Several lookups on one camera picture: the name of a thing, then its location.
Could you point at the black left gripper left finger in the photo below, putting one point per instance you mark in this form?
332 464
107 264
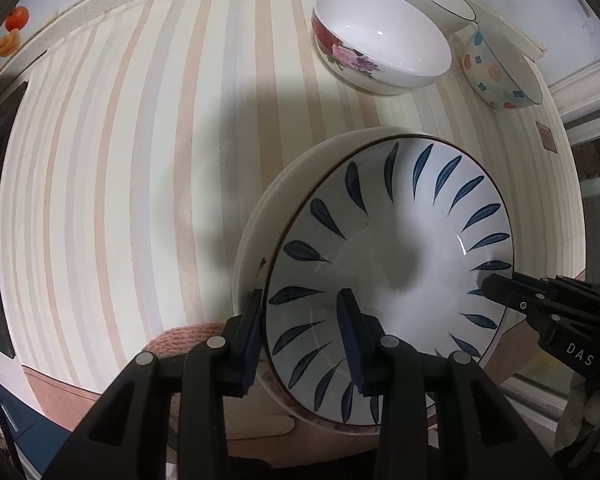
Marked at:
244 342

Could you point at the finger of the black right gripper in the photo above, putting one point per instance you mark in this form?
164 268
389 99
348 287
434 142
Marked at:
520 292

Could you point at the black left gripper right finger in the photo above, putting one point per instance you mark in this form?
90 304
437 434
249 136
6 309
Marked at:
360 334

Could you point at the large white swirl plate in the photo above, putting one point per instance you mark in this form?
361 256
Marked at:
300 179

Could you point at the blue leaf pattern plate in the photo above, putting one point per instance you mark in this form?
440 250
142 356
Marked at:
470 234

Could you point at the gloved right hand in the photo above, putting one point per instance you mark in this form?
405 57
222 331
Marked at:
580 421

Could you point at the pink woven mat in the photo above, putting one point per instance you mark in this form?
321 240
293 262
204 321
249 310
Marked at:
180 340

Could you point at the brown label on tablecloth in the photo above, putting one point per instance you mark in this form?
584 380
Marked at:
547 137

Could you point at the white bowl with heart pattern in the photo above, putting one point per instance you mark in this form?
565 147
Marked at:
498 71

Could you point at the white bowl with rose pattern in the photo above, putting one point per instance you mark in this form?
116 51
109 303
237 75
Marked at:
385 47

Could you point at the colourful sticker sheet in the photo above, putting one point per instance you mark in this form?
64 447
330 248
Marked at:
10 32

